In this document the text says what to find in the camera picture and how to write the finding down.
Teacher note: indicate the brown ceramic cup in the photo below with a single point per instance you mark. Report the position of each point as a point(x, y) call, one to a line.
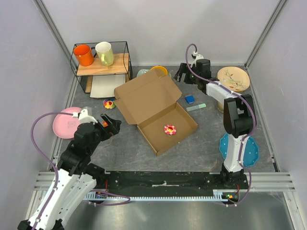
point(220, 107)

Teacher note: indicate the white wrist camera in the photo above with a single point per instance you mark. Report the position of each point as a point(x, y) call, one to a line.
point(196, 56)
point(85, 116)

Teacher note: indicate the brown cardboard box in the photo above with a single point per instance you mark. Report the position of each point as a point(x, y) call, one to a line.
point(150, 102)

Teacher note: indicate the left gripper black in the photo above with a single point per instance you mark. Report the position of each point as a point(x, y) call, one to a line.
point(112, 128)

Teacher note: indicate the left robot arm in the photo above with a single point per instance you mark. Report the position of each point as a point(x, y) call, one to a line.
point(75, 175)

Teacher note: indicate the orange mug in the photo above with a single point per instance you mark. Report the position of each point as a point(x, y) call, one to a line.
point(83, 54)

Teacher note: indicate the rainbow flower toy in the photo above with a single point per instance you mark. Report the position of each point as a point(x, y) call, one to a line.
point(109, 103)

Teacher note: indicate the pale green tray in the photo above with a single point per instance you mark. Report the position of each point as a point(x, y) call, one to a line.
point(142, 71)

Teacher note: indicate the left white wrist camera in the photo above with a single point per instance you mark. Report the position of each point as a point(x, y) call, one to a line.
point(85, 116)

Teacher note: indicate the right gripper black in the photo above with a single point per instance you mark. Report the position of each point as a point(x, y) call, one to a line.
point(183, 69)

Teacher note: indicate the pale green stick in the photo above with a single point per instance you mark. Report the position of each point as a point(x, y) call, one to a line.
point(196, 107)

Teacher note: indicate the pink flower toy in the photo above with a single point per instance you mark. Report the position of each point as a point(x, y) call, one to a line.
point(170, 130)

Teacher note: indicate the black wire wooden shelf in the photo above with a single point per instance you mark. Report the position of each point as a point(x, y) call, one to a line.
point(121, 65)

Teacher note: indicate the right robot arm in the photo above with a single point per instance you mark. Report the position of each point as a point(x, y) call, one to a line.
point(238, 119)

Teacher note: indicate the blue polka dot plate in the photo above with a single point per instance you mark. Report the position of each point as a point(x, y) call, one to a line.
point(251, 151)

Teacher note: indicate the pink plate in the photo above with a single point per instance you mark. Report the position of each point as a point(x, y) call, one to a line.
point(64, 126)

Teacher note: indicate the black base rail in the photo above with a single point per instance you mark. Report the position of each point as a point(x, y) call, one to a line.
point(165, 184)

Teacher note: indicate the blue small box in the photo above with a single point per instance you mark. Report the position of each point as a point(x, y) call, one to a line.
point(189, 99)

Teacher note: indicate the beige floral plate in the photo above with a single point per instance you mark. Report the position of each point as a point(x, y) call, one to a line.
point(234, 78)

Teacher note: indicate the orange bowl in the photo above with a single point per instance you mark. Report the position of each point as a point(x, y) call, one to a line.
point(163, 69)

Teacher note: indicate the pale green mug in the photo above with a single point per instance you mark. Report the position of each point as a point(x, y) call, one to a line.
point(105, 53)

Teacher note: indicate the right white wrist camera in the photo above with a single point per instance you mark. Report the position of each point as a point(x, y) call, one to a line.
point(196, 56)

